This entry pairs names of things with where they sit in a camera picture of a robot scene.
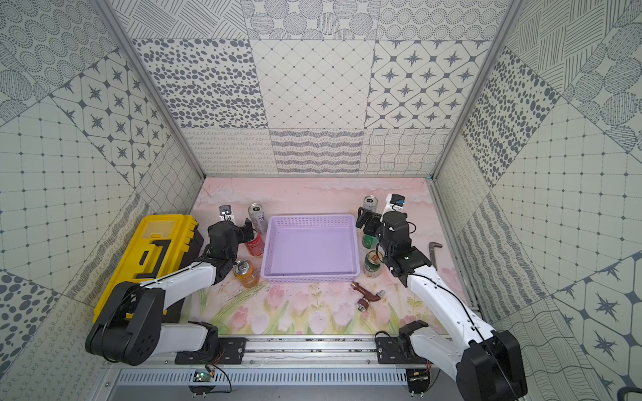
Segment green soda can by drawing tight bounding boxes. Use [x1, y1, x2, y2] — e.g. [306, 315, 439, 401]
[361, 234, 379, 250]

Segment red cola can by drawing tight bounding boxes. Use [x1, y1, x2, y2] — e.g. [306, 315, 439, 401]
[246, 231, 265, 257]

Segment white energy can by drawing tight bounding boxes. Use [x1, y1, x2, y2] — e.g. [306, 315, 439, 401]
[248, 203, 269, 235]
[362, 195, 378, 213]

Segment orange soda can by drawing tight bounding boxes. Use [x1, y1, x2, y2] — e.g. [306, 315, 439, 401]
[232, 260, 260, 288]

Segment white energy can front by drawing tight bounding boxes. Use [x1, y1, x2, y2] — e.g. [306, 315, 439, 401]
[248, 203, 269, 235]

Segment green gold-top can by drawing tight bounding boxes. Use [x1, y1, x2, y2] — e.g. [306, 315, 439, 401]
[363, 250, 383, 278]

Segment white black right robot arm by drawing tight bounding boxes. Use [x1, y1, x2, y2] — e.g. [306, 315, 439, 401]
[355, 205, 528, 400]

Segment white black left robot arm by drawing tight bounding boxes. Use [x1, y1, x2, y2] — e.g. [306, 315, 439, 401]
[85, 214, 255, 366]

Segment lilac perforated plastic basket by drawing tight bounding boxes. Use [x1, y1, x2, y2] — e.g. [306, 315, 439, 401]
[261, 214, 360, 284]

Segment grey hex key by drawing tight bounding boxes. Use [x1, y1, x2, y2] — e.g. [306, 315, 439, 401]
[428, 242, 443, 269]

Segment yellow black toolbox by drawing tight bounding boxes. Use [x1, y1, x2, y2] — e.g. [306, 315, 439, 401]
[94, 214, 203, 318]

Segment brown metal hand tool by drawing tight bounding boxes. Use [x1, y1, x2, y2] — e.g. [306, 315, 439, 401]
[350, 282, 386, 312]

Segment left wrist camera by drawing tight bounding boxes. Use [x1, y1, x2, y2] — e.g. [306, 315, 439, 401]
[219, 205, 234, 222]

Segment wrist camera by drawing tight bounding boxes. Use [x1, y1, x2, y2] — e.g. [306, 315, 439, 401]
[219, 205, 234, 222]
[389, 194, 406, 211]

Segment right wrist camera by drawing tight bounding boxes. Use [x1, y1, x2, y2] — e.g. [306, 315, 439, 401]
[389, 194, 406, 211]

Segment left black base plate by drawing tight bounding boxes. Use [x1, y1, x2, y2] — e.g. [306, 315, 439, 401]
[175, 337, 247, 365]

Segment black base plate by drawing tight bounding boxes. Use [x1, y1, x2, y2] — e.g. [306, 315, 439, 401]
[374, 336, 430, 365]
[175, 337, 247, 365]

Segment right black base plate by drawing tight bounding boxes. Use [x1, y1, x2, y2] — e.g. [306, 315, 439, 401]
[374, 336, 430, 365]

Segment aluminium rail frame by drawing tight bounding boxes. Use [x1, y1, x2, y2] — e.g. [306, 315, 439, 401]
[102, 334, 450, 397]

